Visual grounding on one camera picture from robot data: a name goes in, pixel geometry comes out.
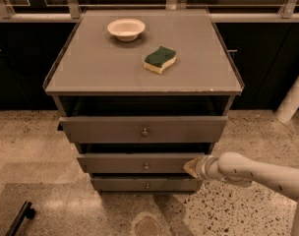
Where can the grey top drawer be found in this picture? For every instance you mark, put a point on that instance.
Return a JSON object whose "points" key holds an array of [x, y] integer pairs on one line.
{"points": [[142, 129]]}

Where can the grey drawer cabinet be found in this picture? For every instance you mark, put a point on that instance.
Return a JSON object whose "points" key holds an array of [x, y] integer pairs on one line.
{"points": [[101, 76]]}

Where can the grey drawer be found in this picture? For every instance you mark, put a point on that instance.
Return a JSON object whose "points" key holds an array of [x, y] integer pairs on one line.
{"points": [[145, 184], [135, 162], [142, 129]]}

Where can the green yellow sponge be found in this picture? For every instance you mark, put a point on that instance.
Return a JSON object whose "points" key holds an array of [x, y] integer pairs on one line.
{"points": [[160, 59]]}

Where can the metal railing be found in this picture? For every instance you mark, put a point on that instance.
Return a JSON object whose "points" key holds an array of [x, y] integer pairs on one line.
{"points": [[219, 11]]}

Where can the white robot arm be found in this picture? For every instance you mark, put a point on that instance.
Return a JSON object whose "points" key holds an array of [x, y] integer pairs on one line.
{"points": [[251, 184]]}

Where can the white bowl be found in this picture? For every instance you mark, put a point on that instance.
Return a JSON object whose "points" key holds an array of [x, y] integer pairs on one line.
{"points": [[126, 29]]}

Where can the grey bottom drawer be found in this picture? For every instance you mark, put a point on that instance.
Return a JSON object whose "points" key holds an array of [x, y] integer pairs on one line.
{"points": [[145, 184]]}

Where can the black bar handle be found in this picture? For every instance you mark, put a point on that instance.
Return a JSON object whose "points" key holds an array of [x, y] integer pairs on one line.
{"points": [[26, 211]]}

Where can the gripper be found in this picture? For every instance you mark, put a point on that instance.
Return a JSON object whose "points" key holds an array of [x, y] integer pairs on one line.
{"points": [[202, 167]]}

